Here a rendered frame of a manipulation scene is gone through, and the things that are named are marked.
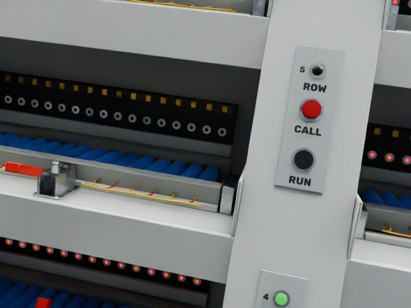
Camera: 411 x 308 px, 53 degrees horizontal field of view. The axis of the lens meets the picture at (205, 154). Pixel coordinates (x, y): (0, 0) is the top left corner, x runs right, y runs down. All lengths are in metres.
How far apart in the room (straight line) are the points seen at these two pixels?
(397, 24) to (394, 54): 0.08
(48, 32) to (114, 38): 0.07
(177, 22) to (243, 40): 0.06
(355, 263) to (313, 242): 0.04
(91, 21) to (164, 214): 0.19
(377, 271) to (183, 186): 0.19
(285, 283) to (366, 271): 0.07
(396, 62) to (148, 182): 0.25
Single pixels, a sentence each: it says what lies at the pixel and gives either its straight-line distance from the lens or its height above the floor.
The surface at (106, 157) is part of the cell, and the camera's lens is 0.49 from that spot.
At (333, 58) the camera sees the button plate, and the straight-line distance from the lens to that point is 0.38.
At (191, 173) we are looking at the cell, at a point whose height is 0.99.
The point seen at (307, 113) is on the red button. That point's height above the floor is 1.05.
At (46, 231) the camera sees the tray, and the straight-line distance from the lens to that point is 0.42.
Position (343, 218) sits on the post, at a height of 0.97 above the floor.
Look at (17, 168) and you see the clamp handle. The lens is 0.36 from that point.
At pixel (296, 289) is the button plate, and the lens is 0.37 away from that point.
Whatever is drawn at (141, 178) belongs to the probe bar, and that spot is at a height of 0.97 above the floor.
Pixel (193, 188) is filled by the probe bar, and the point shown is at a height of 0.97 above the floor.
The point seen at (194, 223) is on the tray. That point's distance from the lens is 0.38.
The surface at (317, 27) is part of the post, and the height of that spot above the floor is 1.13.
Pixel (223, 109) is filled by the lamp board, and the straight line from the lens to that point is 0.53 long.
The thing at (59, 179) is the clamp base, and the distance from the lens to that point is 0.41.
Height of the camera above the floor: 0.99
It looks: 2 degrees up
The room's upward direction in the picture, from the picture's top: 10 degrees clockwise
